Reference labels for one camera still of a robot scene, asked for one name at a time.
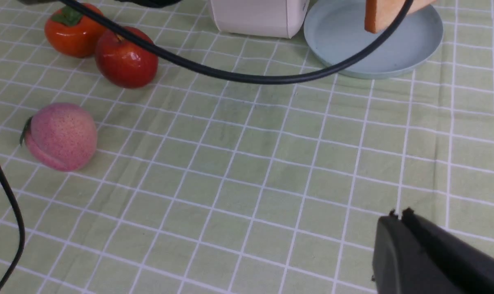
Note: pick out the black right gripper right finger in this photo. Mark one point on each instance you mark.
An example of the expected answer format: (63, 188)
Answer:
(471, 270)

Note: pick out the green checkered tablecloth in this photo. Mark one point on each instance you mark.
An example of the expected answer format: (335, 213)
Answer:
(202, 186)

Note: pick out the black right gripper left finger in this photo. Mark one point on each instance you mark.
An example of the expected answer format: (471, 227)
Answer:
(401, 265)

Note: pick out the cream white toaster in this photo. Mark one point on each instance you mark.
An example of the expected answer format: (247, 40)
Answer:
(264, 18)

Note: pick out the pink peach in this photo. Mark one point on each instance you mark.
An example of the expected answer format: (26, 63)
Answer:
(62, 136)

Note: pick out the red apple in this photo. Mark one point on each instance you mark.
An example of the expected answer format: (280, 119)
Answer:
(123, 63)

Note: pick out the orange persimmon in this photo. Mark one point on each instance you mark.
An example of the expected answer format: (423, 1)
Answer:
(73, 34)

